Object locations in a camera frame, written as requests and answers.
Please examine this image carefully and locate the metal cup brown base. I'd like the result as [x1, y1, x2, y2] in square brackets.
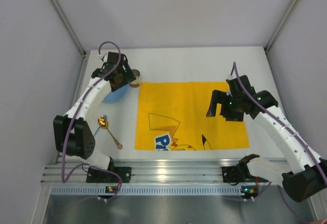
[129, 69, 141, 88]

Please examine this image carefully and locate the yellow Pikachu cloth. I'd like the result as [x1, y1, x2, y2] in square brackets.
[135, 82, 249, 151]

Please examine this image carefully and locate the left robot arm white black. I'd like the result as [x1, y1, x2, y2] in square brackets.
[53, 52, 136, 170]

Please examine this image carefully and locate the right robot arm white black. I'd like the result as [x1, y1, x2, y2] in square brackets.
[206, 75, 326, 203]

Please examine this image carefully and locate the light blue plate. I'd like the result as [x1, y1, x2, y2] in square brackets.
[102, 85, 129, 104]

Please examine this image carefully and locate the blue fork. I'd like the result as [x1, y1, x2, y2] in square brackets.
[94, 115, 107, 137]

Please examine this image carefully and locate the gold spoon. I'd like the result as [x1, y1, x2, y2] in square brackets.
[98, 117, 123, 150]

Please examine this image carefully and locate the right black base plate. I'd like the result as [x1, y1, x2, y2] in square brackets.
[221, 165, 268, 184]

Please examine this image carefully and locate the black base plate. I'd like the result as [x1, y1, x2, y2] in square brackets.
[86, 167, 131, 183]
[221, 165, 268, 184]

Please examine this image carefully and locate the aluminium mounting rail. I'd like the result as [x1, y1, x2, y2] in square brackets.
[42, 158, 319, 184]

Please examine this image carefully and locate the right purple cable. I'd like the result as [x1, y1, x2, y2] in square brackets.
[231, 61, 327, 224]

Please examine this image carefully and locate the purple cable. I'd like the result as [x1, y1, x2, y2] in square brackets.
[61, 41, 123, 204]
[231, 61, 327, 224]

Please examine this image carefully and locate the left frame post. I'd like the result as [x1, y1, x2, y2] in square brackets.
[49, 0, 86, 56]

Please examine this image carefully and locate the frame post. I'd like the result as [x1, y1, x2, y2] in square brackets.
[49, 0, 86, 56]
[264, 0, 301, 53]

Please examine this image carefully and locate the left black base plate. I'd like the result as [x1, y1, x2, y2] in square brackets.
[86, 167, 131, 183]

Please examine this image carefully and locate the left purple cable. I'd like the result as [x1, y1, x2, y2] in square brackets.
[61, 41, 123, 204]

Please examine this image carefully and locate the slotted cable duct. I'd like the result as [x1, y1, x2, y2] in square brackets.
[51, 185, 259, 196]

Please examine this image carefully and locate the right frame post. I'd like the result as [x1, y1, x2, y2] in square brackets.
[264, 0, 301, 53]

